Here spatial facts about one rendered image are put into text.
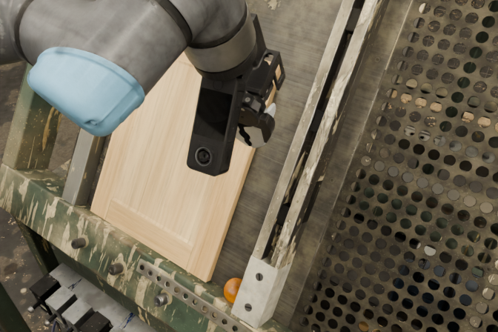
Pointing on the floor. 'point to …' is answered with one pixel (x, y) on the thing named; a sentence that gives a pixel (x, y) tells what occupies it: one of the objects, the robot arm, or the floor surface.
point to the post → (10, 315)
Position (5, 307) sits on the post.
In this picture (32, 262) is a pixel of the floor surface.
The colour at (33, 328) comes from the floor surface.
